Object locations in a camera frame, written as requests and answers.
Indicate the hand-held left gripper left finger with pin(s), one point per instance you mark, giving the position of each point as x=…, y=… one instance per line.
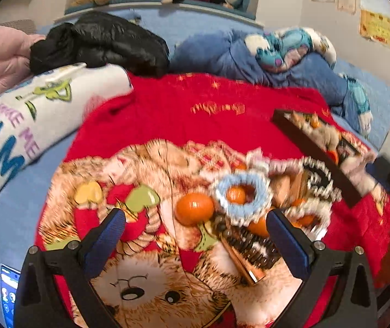
x=113, y=234

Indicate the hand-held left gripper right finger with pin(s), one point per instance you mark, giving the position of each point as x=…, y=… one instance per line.
x=285, y=237

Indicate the dark brown crocheted scrunchie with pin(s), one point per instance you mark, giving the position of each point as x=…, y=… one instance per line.
x=318, y=177

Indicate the blue white crocheted scrunchie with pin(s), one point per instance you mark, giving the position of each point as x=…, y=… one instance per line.
x=222, y=191

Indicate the black tray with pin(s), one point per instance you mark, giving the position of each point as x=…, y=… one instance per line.
x=318, y=159

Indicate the wooden comb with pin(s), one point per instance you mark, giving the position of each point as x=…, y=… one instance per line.
x=246, y=271

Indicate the light blue bed sheet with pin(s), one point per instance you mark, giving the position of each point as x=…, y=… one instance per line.
x=10, y=222

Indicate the beige fluffy scrunchie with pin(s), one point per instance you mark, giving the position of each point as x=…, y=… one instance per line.
x=325, y=136

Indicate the smartphone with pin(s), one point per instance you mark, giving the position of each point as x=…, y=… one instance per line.
x=8, y=287

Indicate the red teddy bear blanket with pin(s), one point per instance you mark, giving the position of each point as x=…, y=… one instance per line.
x=167, y=116

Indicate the white printed pillow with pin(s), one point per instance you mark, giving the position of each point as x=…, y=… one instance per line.
x=51, y=116

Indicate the teal plush toy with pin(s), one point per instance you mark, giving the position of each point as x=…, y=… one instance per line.
x=357, y=99

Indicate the blue plush toy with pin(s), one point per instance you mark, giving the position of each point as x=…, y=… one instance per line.
x=280, y=49

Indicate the blue duvet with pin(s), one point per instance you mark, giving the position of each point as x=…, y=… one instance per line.
x=215, y=58

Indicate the black puffer jacket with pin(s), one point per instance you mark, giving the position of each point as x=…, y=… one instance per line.
x=106, y=41

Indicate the pink garment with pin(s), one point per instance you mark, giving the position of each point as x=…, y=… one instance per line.
x=0, y=61

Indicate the yellow wall certificate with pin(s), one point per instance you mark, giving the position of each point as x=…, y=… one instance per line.
x=381, y=29

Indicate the pale wall certificate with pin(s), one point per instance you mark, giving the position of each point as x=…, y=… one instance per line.
x=347, y=0

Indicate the white blank wall sheet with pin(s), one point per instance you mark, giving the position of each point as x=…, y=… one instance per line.
x=374, y=4

